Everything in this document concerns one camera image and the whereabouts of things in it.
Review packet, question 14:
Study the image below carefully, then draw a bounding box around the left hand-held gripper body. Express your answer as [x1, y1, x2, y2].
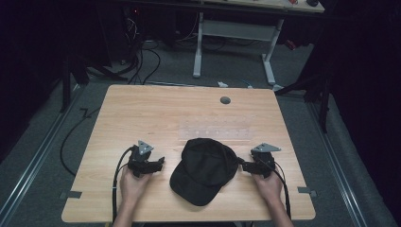
[127, 140, 155, 178]

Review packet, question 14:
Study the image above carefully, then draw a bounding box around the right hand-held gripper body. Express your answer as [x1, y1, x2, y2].
[250, 142, 282, 180]

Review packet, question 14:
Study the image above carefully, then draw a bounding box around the black baseball cap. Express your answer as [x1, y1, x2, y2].
[169, 137, 245, 207]

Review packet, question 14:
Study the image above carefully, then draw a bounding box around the person's right hand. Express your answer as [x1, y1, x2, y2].
[252, 171, 284, 207]

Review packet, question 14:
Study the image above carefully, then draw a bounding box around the person's left hand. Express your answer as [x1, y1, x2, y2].
[119, 165, 153, 207]

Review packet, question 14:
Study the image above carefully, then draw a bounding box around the grey tape piece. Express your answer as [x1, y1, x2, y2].
[59, 190, 83, 201]
[297, 186, 319, 199]

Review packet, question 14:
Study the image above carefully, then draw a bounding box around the black metal stand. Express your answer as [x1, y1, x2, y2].
[59, 55, 93, 114]
[273, 70, 333, 134]

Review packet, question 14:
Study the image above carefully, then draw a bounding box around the light wooden desk top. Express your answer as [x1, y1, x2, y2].
[201, 0, 326, 14]

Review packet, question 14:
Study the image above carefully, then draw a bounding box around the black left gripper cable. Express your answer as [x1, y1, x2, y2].
[111, 146, 134, 225]

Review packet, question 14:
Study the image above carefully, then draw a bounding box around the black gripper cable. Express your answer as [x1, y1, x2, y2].
[258, 155, 292, 220]
[111, 146, 134, 225]

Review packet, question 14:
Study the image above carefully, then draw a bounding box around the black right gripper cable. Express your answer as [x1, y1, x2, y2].
[258, 155, 292, 220]

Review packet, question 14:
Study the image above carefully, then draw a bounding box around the black floor cable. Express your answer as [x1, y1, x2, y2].
[59, 107, 102, 178]

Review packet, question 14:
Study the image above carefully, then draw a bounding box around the metal floor rail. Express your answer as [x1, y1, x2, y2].
[305, 101, 369, 227]
[0, 84, 87, 223]

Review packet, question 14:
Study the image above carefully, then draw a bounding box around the bundle of black cables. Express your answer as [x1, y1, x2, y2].
[123, 12, 163, 86]

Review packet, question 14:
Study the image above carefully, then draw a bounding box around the white metal desk frame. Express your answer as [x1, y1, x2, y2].
[192, 11, 286, 87]

